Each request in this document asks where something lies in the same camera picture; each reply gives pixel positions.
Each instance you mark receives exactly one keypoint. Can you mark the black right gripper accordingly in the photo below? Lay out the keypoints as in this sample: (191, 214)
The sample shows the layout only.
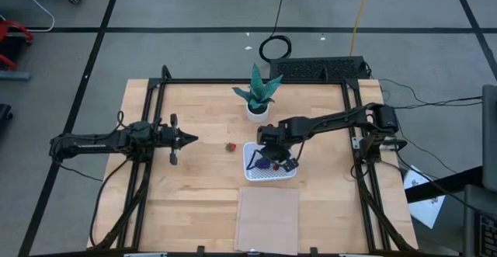
(275, 138)

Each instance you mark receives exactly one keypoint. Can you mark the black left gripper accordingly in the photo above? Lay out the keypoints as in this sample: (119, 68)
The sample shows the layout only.
(172, 138)

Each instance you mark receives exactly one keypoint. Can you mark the purple grape bunch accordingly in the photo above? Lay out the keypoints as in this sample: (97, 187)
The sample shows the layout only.
(263, 164)

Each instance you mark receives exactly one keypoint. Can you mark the red strawberry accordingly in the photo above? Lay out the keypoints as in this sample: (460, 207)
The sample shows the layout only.
(230, 147)

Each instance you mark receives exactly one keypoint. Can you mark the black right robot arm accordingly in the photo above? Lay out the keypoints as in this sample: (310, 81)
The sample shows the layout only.
(334, 122)

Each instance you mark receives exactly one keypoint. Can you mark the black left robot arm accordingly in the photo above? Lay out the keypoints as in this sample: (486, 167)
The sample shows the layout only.
(89, 145)

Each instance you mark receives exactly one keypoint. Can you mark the white plant pot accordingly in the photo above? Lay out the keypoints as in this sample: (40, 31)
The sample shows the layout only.
(257, 116)

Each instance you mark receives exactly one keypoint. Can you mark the white perforated plastic basket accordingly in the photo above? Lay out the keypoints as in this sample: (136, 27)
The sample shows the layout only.
(268, 175)

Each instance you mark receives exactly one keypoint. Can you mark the green snake plant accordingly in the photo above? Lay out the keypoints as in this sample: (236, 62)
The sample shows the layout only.
(257, 90)

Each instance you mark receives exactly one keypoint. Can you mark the black perforated metal box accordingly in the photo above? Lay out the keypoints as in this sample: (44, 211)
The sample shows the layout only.
(318, 68)

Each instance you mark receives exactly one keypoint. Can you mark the white paper sheet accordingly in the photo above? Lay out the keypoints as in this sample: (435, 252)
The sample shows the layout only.
(425, 206)

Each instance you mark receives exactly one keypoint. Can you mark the black bar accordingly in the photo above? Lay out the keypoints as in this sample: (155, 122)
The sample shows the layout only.
(446, 185)

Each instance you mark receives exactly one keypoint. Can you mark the red metal cart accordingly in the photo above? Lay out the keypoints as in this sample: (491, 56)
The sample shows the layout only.
(15, 25)

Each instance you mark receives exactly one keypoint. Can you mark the grey cabinet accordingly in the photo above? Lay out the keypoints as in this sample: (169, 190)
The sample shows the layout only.
(490, 133)

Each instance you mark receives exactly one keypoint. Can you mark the black aluminium table frame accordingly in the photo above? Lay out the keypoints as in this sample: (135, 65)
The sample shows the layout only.
(194, 81)

